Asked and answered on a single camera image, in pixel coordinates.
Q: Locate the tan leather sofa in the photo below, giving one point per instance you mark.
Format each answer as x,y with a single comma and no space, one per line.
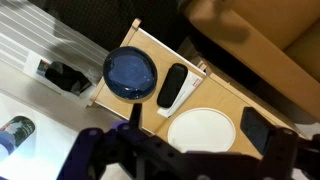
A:
266,40

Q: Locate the white slatted air conditioner unit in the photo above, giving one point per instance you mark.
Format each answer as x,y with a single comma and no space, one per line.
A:
50,30

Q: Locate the white round plate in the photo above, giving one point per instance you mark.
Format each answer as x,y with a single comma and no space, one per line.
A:
201,130

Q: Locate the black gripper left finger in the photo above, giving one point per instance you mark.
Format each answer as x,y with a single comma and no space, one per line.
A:
136,115

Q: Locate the light wooden side table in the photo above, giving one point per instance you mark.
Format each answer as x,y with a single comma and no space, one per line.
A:
216,96

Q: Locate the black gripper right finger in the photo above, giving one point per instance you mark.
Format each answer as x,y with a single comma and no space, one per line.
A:
255,130

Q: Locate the dark blue bowl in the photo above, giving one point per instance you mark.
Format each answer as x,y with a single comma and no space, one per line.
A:
130,72

